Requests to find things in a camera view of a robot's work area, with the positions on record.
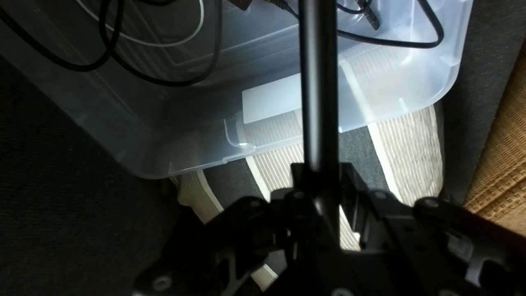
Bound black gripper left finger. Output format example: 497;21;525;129
132;160;318;296

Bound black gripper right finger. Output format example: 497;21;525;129
337;160;526;296

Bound long black stick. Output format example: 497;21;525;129
298;0;342;251

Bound clear plastic storage container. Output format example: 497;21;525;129
0;0;477;180

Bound grey white striped pillow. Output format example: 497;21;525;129
173;103;448;289

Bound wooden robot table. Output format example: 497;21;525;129
462;37;526;238

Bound dark blue fabric sofa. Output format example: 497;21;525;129
0;0;526;296

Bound tangle of black cables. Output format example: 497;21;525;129
0;0;448;88

